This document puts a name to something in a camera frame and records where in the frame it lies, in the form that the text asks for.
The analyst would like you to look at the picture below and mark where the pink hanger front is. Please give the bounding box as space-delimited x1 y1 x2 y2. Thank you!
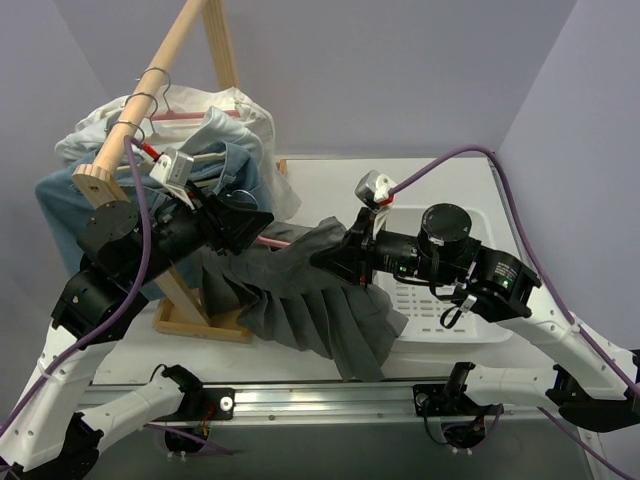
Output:
256 236 290 249

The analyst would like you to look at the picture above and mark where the pink hanger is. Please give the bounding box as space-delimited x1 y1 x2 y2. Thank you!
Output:
256 236 290 249
147 85 240 121

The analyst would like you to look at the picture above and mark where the grey pleated skirt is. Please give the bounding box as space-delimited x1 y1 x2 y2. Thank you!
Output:
198 217 408 382

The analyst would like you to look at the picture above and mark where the cream hanger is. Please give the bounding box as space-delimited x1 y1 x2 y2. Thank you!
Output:
124 135 226 179

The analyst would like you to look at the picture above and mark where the blue denim garment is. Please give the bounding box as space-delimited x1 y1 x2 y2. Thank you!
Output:
35 141 271 301

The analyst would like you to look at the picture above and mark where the wire hanger white shirt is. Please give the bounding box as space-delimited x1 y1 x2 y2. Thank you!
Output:
130 119 202 144

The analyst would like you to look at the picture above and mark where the light white shirt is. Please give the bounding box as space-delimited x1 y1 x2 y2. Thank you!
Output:
54 108 262 166

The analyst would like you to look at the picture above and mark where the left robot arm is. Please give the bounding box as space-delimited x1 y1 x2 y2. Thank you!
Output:
1 190 273 479

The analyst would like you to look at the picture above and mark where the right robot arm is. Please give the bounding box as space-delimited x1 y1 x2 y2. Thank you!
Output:
311 203 639 433

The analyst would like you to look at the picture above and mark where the pink hanger rear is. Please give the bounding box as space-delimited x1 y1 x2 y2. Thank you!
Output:
147 85 240 121

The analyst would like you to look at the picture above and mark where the wooden clothes rack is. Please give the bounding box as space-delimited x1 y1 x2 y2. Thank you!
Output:
54 1 251 347

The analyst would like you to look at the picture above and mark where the white plastic basket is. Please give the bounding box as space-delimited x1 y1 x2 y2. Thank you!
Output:
372 204 512 346

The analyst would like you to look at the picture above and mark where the cream white garment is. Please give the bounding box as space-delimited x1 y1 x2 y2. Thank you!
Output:
85 87 301 221

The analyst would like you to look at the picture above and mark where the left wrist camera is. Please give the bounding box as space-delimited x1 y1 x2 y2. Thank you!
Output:
149 148 195 210

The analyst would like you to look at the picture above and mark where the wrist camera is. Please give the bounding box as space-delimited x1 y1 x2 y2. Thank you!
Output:
149 148 195 210
354 170 397 237

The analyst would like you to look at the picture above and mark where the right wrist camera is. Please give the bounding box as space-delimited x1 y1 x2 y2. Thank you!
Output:
354 170 397 237

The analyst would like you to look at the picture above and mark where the aluminium front rail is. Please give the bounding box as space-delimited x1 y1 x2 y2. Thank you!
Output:
79 382 551 426

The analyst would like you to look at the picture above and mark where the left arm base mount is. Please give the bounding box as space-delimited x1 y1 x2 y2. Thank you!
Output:
164 387 235 455

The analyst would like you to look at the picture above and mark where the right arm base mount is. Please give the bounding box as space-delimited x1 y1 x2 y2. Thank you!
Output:
412 383 504 455

